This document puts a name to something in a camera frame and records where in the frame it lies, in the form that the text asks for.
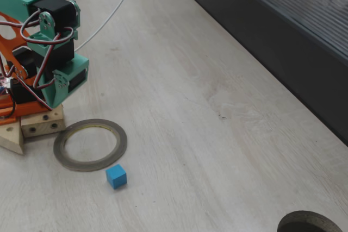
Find small blue cube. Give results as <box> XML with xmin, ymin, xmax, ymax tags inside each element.
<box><xmin>105</xmin><ymin>164</ymin><xmax>128</xmax><ymax>190</ymax></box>

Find short wooden base block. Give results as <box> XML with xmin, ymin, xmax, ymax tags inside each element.
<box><xmin>21</xmin><ymin>104</ymin><xmax>67</xmax><ymax>138</ymax></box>

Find orange board holder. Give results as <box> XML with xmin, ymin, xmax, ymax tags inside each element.
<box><xmin>0</xmin><ymin>95</ymin><xmax>17</xmax><ymax>126</ymax></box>

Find grey partition with ribbed glass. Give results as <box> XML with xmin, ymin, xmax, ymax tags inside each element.
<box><xmin>165</xmin><ymin>0</ymin><xmax>348</xmax><ymax>147</ymax></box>

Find grey ring of tape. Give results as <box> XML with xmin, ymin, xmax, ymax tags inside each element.
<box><xmin>53</xmin><ymin>118</ymin><xmax>128</xmax><ymax>172</ymax></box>

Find long wooden plank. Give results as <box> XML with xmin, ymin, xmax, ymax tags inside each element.
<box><xmin>0</xmin><ymin>119</ymin><xmax>25</xmax><ymax>155</ymax></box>

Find round desk cable hole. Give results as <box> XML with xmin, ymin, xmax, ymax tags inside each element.
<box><xmin>277</xmin><ymin>210</ymin><xmax>344</xmax><ymax>232</ymax></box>

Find thin white cable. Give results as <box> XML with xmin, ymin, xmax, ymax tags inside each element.
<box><xmin>73</xmin><ymin>0</ymin><xmax>161</xmax><ymax>53</ymax></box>

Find red white black servo wires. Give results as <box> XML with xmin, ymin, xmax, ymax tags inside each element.
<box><xmin>0</xmin><ymin>9</ymin><xmax>74</xmax><ymax>111</ymax></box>

